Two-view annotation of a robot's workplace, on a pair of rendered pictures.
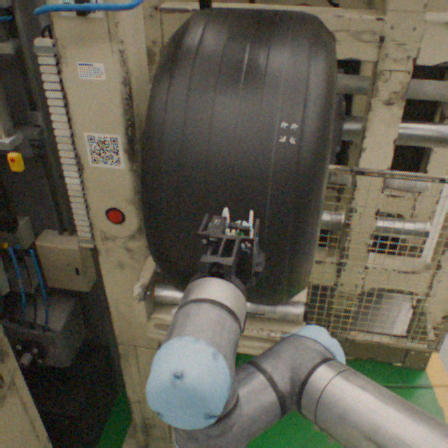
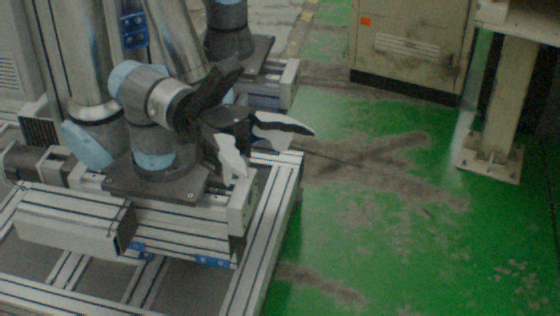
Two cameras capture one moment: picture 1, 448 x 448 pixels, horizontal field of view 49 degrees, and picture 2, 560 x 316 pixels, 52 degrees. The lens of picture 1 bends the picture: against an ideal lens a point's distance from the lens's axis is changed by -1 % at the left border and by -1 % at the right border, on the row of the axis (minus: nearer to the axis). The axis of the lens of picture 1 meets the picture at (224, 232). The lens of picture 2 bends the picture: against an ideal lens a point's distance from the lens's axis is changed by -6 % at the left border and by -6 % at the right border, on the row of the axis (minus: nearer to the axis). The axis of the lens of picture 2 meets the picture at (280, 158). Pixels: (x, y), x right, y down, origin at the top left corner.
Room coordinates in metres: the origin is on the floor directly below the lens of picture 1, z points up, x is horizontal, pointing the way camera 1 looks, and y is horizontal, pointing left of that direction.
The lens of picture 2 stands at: (0.49, -1.80, 1.60)
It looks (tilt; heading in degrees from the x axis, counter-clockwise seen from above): 41 degrees down; 103
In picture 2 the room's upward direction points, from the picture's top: straight up
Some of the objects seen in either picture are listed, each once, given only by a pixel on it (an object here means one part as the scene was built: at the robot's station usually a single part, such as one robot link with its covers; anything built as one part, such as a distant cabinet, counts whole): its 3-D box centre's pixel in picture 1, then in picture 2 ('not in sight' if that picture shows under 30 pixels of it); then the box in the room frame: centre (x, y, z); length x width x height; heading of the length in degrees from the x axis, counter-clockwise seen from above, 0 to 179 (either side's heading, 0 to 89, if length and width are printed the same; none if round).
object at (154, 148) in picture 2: not in sight; (158, 131); (0.09, -1.03, 0.94); 0.11 x 0.08 x 0.11; 64
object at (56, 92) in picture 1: (74, 152); not in sight; (0.91, 0.31, 1.19); 0.05 x 0.04 x 0.48; 170
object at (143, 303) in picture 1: (165, 252); not in sight; (0.93, 0.15, 0.90); 0.40 x 0.03 x 0.10; 170
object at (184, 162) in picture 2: not in sight; (161, 142); (0.00, -0.86, 0.77); 0.15 x 0.15 x 0.10
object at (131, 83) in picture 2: not in sight; (142, 90); (0.08, -1.05, 1.04); 0.11 x 0.08 x 0.09; 154
